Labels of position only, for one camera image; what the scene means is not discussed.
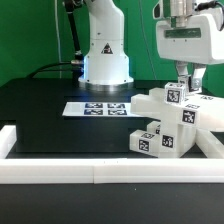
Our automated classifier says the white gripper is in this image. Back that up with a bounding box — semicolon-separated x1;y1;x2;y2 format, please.
153;0;224;92

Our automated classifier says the white tagged cube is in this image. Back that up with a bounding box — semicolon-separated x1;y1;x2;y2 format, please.
178;75;191;92
165;82;186;105

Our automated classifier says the white chair back part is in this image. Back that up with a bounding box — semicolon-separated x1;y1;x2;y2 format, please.
131;88;224;132

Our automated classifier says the white chair seat part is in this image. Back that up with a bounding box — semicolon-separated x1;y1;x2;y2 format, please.
157;119;198;159

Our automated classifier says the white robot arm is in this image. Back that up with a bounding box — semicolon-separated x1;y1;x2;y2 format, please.
63;0;224;93

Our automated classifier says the white marker sheet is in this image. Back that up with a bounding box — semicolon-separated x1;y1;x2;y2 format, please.
62;102;136;117

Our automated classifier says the black cable on table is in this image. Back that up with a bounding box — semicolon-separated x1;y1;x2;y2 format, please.
26;61;84;80

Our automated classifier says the white hanging cable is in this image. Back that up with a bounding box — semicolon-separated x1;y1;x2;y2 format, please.
54;0;63;79

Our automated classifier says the white U-shaped fence frame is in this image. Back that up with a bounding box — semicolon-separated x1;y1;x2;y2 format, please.
0;125;224;184

